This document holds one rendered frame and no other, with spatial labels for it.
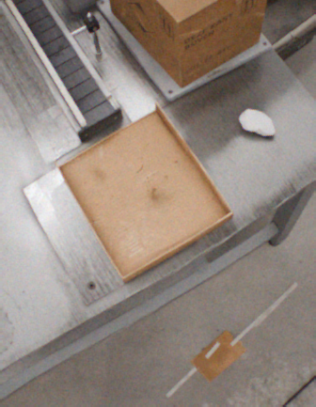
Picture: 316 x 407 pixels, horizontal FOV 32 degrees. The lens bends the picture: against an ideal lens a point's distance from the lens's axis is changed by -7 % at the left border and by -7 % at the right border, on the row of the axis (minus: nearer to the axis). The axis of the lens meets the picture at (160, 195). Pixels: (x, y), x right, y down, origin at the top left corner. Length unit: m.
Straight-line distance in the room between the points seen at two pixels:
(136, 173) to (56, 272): 0.27
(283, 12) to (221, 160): 1.10
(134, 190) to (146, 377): 0.92
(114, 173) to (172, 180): 0.12
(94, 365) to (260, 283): 0.66
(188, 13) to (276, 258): 1.18
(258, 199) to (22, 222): 0.51
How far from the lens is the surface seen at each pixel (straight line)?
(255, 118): 1.27
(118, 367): 2.01
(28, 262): 1.24
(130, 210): 1.22
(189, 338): 2.00
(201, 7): 1.11
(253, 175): 1.25
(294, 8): 2.26
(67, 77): 1.33
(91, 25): 1.29
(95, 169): 1.26
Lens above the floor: 1.99
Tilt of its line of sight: 71 degrees down
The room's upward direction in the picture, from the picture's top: 9 degrees counter-clockwise
